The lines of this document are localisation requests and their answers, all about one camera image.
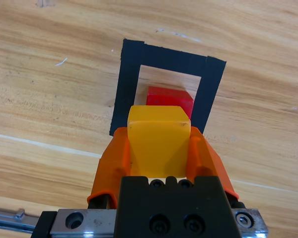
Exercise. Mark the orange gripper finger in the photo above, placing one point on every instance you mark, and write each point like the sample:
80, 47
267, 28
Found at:
109, 168
208, 161

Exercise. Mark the yellow wooden cube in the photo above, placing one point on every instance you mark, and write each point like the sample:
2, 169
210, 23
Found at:
159, 138

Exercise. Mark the red wooden cube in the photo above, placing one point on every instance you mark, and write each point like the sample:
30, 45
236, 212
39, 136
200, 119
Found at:
169, 98

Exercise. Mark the black tape square outline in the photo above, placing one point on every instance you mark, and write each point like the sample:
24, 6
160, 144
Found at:
129, 74

